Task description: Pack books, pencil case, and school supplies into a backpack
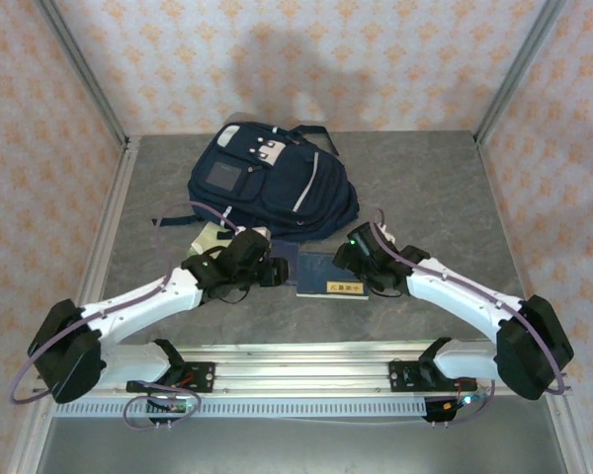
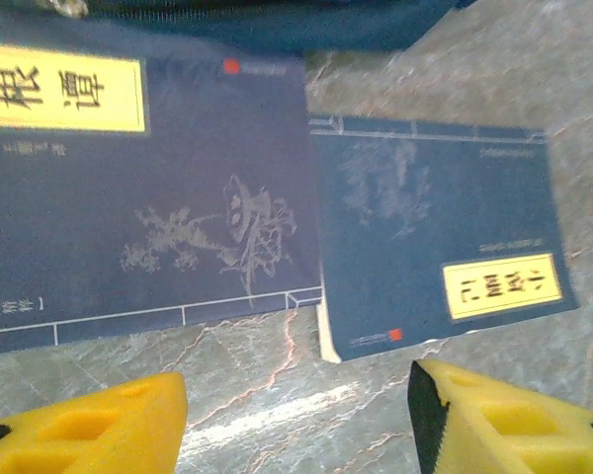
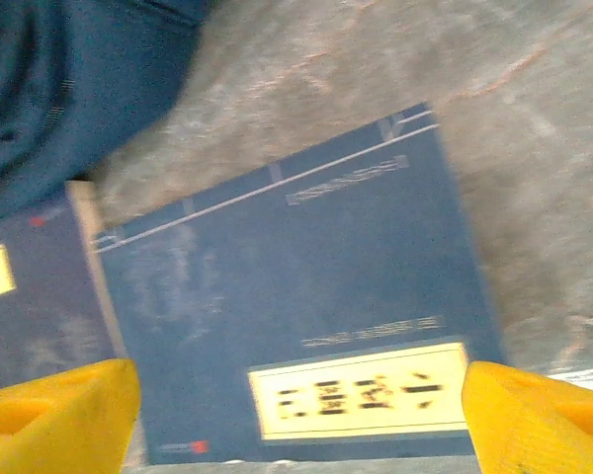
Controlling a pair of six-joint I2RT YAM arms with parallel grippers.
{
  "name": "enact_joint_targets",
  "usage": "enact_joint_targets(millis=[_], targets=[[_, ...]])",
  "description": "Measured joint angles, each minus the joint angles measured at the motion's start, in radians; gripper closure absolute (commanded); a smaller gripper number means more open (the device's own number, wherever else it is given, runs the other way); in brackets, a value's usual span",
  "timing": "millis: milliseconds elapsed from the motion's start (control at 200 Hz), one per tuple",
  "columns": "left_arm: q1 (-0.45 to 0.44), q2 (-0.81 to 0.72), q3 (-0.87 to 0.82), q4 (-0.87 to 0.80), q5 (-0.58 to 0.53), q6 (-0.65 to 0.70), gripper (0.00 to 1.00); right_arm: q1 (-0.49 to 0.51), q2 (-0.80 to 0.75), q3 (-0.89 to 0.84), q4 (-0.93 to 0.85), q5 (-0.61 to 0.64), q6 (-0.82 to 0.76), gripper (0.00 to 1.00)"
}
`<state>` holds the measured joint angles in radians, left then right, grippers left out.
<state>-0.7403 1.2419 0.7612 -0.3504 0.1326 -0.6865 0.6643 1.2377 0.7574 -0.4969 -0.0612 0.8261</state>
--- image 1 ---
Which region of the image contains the plain navy book yellow label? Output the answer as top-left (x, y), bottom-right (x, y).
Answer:
top-left (294, 249), bottom-right (372, 301)

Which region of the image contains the aluminium side rail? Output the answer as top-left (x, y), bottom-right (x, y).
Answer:
top-left (58, 135), bottom-right (142, 356)

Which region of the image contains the green card holder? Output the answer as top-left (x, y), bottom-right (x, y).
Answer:
top-left (190, 220), bottom-right (233, 258)

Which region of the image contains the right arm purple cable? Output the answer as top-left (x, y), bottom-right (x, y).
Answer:
top-left (373, 209), bottom-right (572, 427)

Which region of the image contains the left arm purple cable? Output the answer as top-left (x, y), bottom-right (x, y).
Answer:
top-left (10, 200), bottom-right (241, 432)

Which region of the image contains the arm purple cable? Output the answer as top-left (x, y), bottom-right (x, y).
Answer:
top-left (10, 200), bottom-right (241, 432)
top-left (373, 209), bottom-right (572, 427)

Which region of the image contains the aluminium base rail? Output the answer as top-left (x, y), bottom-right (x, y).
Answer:
top-left (32, 345), bottom-right (574, 399)

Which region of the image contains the navy blue backpack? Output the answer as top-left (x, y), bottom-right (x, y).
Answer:
top-left (150, 121), bottom-right (362, 244)

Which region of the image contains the white slotted cable duct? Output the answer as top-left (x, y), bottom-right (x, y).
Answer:
top-left (52, 399), bottom-right (429, 419)

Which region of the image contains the aluminium corner post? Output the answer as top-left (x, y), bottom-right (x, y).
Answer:
top-left (34, 0), bottom-right (129, 149)
top-left (473, 0), bottom-right (569, 144)

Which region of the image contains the aluminium frame leg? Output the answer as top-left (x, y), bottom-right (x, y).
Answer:
top-left (7, 397), bottom-right (55, 474)
top-left (546, 394), bottom-right (593, 474)

